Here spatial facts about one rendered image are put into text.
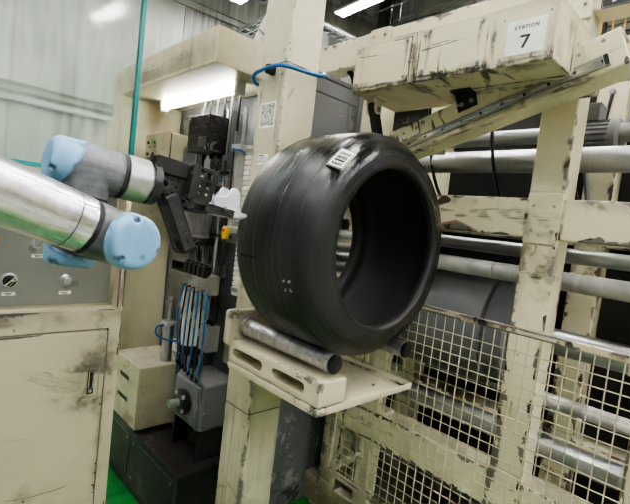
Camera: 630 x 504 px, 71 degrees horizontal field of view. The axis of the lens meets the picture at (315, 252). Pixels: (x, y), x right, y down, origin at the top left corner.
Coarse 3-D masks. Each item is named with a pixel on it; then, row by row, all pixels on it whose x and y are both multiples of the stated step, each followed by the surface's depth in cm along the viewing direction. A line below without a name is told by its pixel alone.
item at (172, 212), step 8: (176, 192) 78; (160, 200) 78; (168, 200) 76; (176, 200) 78; (160, 208) 79; (168, 208) 77; (176, 208) 78; (168, 216) 78; (176, 216) 78; (184, 216) 79; (168, 224) 80; (176, 224) 78; (184, 224) 79; (168, 232) 81; (176, 232) 79; (184, 232) 79; (176, 240) 79; (184, 240) 79; (192, 240) 80; (176, 248) 80; (184, 248) 79; (192, 248) 80
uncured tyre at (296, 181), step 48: (336, 144) 98; (384, 144) 102; (288, 192) 94; (336, 192) 92; (384, 192) 134; (432, 192) 117; (240, 240) 104; (288, 240) 92; (336, 240) 93; (384, 240) 140; (432, 240) 120; (336, 288) 95; (384, 288) 135; (336, 336) 99; (384, 336) 110
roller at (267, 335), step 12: (252, 324) 120; (252, 336) 119; (264, 336) 114; (276, 336) 112; (288, 336) 110; (276, 348) 112; (288, 348) 108; (300, 348) 105; (312, 348) 103; (312, 360) 101; (324, 360) 99; (336, 360) 99; (336, 372) 99
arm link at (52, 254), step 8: (104, 200) 69; (48, 248) 65; (56, 248) 65; (48, 256) 65; (56, 256) 65; (64, 256) 65; (72, 256) 65; (80, 256) 65; (56, 264) 66; (64, 264) 65; (72, 264) 66; (80, 264) 66; (88, 264) 68
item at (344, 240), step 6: (342, 234) 161; (348, 234) 159; (342, 240) 167; (348, 240) 170; (342, 246) 160; (348, 246) 158; (336, 252) 163; (342, 252) 162; (348, 252) 160; (336, 258) 166; (342, 258) 162; (336, 264) 162; (342, 264) 160; (336, 270) 164; (342, 270) 170
